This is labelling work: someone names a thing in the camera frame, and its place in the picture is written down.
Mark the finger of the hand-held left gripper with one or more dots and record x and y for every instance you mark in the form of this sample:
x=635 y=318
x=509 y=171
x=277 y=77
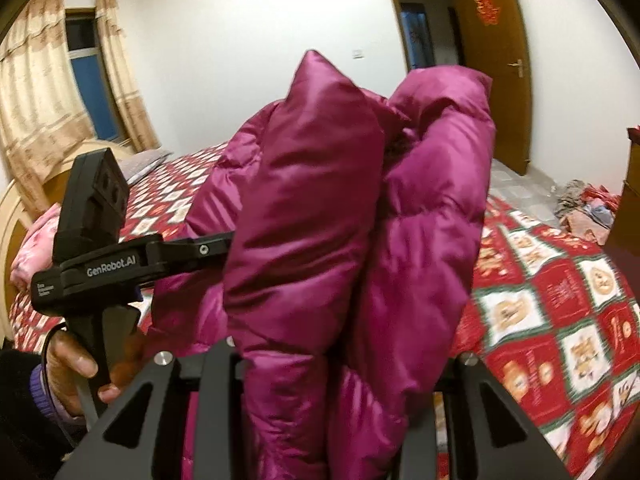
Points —
x=195 y=250

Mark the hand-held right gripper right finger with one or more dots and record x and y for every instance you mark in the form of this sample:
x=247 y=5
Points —
x=462 y=375

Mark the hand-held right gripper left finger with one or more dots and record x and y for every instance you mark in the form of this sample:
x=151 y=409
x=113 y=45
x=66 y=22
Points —
x=220 y=385

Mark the magenta down jacket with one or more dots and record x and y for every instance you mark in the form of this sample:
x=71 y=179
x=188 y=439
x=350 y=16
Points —
x=310 y=210

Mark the person's left forearm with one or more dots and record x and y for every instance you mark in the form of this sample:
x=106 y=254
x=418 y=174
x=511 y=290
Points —
x=20 y=400

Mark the pile of clothes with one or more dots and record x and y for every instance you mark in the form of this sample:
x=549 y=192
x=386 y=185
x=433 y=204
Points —
x=585 y=210

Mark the person's left hand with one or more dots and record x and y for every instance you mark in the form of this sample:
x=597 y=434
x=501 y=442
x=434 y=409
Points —
x=70 y=360

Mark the pink pillow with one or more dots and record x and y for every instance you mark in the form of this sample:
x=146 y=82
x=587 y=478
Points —
x=35 y=240

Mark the wooden headboard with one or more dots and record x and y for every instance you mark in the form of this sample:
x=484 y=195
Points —
x=20 y=210

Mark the grey pillow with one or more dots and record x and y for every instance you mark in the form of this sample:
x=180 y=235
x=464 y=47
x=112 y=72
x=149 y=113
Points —
x=145 y=164

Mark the red checkered bed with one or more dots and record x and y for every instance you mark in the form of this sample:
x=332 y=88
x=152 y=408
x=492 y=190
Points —
x=550 y=310

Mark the window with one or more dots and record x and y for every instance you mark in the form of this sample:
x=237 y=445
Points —
x=92 y=90

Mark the beige patterned curtain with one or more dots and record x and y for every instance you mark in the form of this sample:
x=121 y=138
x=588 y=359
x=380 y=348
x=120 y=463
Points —
x=35 y=90
x=125 y=75

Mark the wooden cabinet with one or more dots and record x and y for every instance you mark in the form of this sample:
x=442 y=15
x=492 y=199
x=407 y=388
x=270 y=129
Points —
x=627 y=200

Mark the brown wooden door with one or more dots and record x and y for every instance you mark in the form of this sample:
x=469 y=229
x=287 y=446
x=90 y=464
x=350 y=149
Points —
x=495 y=100

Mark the red door decoration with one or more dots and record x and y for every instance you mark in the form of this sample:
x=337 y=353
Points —
x=488 y=8

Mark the dark wooden door frame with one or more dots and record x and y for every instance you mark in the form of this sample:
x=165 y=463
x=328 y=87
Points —
x=430 y=10

